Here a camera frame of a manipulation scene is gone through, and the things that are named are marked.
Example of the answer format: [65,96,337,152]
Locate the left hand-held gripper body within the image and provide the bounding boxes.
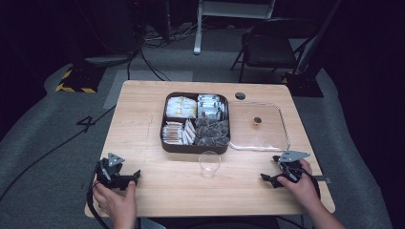
[95,152,132,191]

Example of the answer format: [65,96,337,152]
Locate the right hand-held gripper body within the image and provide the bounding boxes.
[272,150,311,183]

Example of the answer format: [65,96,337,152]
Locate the person's left hand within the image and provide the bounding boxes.
[92,179,139,227]

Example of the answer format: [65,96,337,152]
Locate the person's right hand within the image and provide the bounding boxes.
[276,157,321,213]

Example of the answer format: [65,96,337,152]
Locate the clear plastic lid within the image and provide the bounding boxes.
[227,101,291,153]

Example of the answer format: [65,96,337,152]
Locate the brown compartment box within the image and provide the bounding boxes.
[160,92,231,156]

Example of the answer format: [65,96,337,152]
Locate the person's grey clothing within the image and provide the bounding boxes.
[139,217,167,229]

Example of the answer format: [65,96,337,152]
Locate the pile of white stick packets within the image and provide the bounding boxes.
[161,119,197,146]

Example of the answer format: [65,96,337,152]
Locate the clear plastic cup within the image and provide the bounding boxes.
[198,150,223,179]

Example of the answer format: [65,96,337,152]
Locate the pile of dark tea bags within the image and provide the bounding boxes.
[194,117,230,148]

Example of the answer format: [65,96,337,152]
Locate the pile of yellow white packets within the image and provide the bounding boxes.
[165,95,198,119]

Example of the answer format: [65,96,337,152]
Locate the pile of silver white packets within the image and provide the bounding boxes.
[197,94,228,121]

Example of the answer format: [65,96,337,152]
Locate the black yellow striped stand base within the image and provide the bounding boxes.
[54,64,107,94]

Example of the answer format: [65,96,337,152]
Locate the black folding chair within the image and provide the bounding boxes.
[230,16,321,84]

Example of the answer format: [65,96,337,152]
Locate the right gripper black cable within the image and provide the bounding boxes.
[298,167,322,199]

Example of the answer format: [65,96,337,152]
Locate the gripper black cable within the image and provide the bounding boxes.
[86,161,113,229]
[298,167,322,199]

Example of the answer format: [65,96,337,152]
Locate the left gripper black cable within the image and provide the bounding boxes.
[86,161,113,229]

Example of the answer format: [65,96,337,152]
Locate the black floor cable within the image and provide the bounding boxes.
[0,104,117,202]
[126,47,172,82]

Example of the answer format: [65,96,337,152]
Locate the white desk frame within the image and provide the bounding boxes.
[193,0,277,56]

